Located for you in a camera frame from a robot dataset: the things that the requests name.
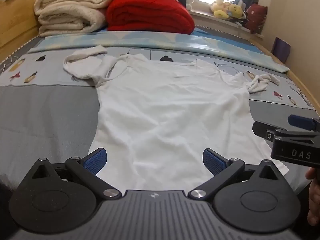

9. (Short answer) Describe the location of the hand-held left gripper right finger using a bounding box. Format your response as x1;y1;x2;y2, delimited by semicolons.
187;148;288;200

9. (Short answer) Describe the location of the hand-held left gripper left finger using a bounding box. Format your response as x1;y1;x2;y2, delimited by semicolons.
25;148;122;201

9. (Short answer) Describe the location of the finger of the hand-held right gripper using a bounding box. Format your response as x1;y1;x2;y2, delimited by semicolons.
252;121;287;142
288;114;320;132

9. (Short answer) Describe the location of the white t-shirt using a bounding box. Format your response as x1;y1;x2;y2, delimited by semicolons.
63;44;289;190

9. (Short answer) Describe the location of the person's right hand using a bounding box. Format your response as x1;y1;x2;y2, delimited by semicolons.
307;166;320;227

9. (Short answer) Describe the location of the purple box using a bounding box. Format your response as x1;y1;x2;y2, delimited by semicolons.
272;37;292;64

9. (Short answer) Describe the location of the bright blue sheet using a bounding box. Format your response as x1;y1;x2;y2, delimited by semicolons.
192;27;253;47

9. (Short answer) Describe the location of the dark red cushion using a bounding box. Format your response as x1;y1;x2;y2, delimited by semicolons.
245;4;268;34

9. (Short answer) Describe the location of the white windowsill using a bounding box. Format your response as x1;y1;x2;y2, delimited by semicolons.
189;9;265;40

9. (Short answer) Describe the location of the yellow plush toy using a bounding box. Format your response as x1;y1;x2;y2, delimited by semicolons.
211;0;231;19

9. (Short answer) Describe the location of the light blue patterned mat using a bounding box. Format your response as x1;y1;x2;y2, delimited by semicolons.
27;31;290;73

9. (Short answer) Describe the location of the cream folded blanket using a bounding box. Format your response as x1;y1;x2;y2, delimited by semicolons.
34;0;113;37

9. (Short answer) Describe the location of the red folded blanket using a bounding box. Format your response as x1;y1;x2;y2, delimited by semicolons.
105;0;196;35

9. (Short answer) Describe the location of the wooden headboard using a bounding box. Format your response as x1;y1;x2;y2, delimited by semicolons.
0;0;49;63

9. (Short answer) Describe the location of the wooden bed side rail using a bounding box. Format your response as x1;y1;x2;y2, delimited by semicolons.
250;39;320;120

